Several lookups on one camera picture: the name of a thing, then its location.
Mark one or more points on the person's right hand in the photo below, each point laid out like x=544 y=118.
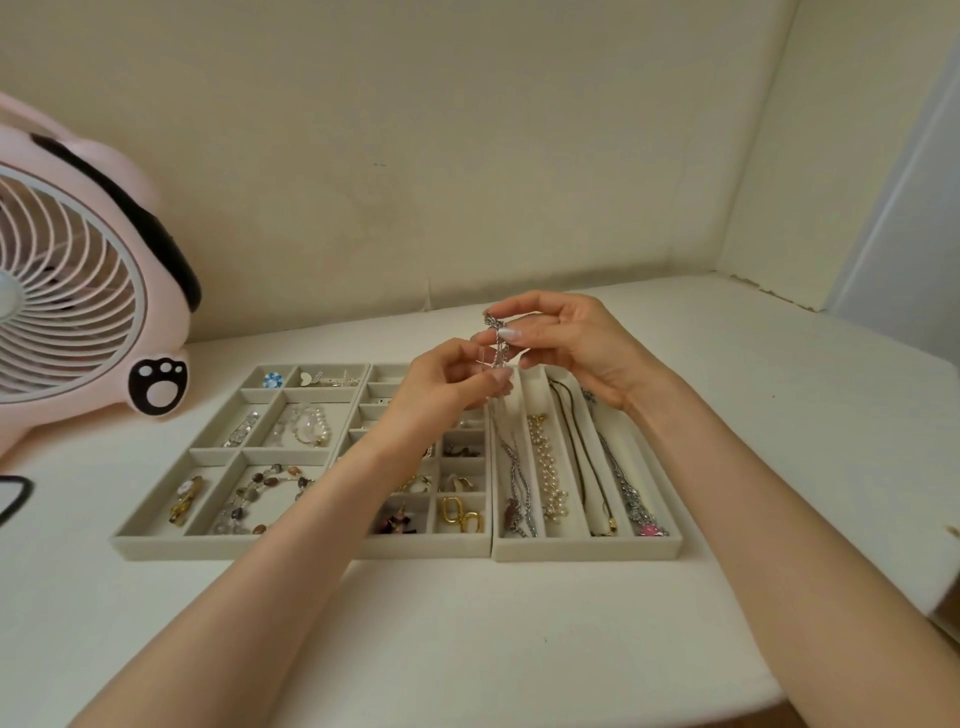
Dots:
x=585 y=345

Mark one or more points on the person's left hand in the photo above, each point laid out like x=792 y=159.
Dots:
x=435 y=397

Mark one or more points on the black bow earrings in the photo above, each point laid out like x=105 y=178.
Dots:
x=461 y=451

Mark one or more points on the rhinestone bow brooch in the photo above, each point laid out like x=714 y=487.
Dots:
x=337 y=379

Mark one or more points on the gold oval hoop earring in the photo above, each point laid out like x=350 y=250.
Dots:
x=461 y=514

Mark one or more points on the white heart brooch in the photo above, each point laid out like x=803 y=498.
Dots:
x=307 y=379

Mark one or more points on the pink black bow earring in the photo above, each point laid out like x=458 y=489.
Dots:
x=397 y=521

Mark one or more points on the grey earring grid tray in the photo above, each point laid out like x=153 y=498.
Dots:
x=420 y=547

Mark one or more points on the grey necklace tray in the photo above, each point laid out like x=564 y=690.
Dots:
x=585 y=549

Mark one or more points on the grey bracelet tray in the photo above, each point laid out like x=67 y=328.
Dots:
x=150 y=547

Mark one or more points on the person's right forearm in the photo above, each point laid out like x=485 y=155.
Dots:
x=810 y=570

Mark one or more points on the person's left forearm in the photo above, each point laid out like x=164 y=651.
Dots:
x=262 y=600

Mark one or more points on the white table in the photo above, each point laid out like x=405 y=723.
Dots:
x=525 y=637

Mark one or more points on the white door panel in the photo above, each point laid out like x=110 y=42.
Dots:
x=907 y=262

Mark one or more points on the pink animal-shaped desk fan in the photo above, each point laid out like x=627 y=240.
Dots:
x=75 y=300

